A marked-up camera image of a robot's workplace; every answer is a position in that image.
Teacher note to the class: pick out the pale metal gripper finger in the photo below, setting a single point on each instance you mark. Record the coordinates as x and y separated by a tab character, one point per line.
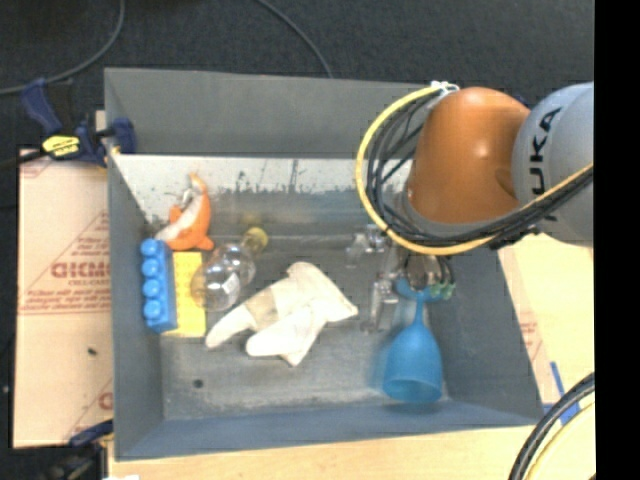
375	306
390	304

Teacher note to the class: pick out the blue plastic goblet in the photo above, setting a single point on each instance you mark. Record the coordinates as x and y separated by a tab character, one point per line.
413	358

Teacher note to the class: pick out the white glove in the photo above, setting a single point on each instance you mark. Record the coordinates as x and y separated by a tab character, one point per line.
300	313

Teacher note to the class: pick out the grey metal bin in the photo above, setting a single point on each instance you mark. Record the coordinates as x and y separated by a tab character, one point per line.
300	118

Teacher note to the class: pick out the orange and white toy fish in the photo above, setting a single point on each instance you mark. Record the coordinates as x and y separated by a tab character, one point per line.
192	223

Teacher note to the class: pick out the yellow toy brick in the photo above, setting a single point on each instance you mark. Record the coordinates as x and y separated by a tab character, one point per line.
190	313

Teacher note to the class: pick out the blue toy brick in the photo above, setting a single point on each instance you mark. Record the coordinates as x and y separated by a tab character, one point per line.
157	288

